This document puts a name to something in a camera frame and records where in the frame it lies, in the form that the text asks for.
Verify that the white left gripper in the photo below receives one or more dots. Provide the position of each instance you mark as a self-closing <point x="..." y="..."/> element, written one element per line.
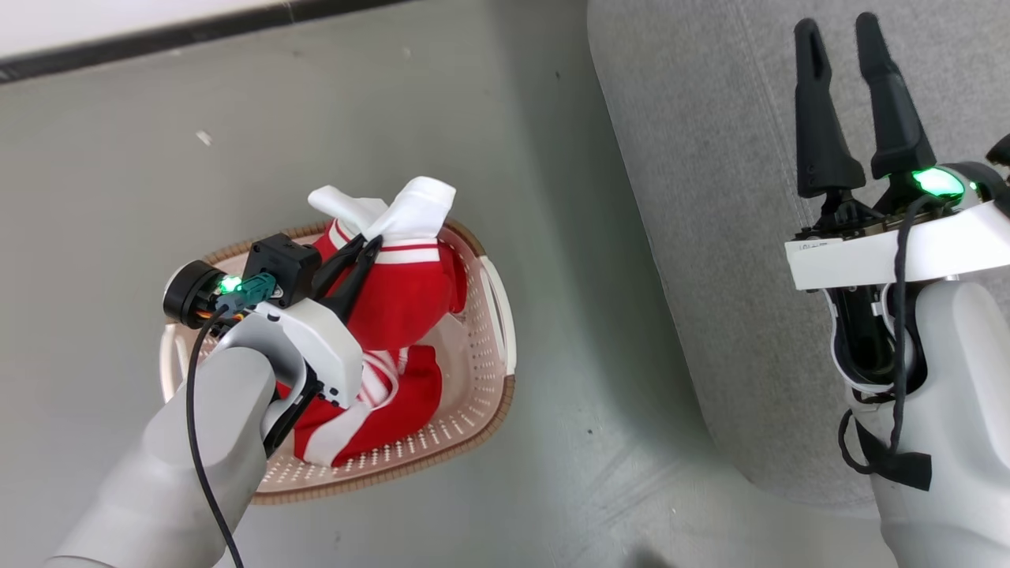
<point x="327" y="339"/>

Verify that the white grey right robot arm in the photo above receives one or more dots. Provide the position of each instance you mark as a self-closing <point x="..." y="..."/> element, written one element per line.
<point x="963" y="434"/>

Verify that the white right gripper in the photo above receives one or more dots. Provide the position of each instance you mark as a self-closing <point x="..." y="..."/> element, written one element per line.
<point x="868" y="252"/>

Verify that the black baseboard strip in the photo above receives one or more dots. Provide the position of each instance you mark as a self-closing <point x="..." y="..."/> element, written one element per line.
<point x="158" y="35"/>

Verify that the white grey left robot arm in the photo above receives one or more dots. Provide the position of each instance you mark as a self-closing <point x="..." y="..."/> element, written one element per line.
<point x="158" y="473"/>

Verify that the small white paper scrap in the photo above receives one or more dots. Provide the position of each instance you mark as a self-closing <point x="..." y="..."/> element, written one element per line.
<point x="203" y="138"/>

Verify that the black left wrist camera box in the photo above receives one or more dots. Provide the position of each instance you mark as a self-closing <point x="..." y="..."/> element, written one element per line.
<point x="276" y="264"/>

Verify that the beige perforated laundry basket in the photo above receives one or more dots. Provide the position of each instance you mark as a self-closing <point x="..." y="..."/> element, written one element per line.
<point x="473" y="379"/>

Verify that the grey fabric sofa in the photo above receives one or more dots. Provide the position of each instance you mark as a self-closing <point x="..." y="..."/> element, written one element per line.
<point x="710" y="237"/>

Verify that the red and white garment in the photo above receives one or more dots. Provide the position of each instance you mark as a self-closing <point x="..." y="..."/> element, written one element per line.
<point x="402" y="292"/>

